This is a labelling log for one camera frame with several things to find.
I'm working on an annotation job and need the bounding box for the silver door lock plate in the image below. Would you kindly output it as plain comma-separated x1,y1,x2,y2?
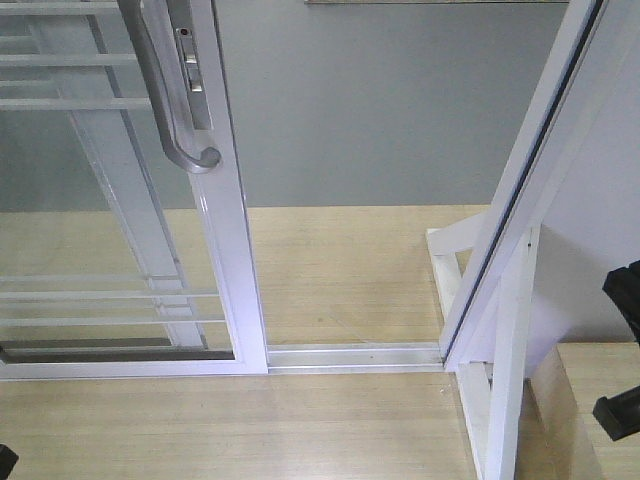
167,0,213,130

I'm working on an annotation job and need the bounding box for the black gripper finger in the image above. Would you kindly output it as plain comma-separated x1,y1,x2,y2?
592,386,640,441
0,444,19,480
602,261,640,342

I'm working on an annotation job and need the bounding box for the aluminium bottom door track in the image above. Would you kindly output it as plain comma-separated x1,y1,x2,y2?
268,342,444,375

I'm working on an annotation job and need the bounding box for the light wooden base platform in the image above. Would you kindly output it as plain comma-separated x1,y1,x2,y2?
1,205,478,479

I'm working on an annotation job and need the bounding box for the white framed sliding glass door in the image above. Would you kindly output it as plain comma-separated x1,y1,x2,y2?
1,2,267,381

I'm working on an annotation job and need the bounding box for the white door frame post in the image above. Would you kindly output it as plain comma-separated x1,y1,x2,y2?
440,1,639,370

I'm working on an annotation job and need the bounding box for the fixed white framed glass panel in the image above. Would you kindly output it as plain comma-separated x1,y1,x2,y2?
1,1,225,362

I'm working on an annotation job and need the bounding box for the white triangular support bracket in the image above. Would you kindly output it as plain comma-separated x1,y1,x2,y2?
426,213,539,479

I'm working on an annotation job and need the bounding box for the light wooden block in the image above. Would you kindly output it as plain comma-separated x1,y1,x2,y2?
516,342,639,479

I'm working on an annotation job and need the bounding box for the grey curved door handle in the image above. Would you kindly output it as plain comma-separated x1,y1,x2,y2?
117,1,221,174

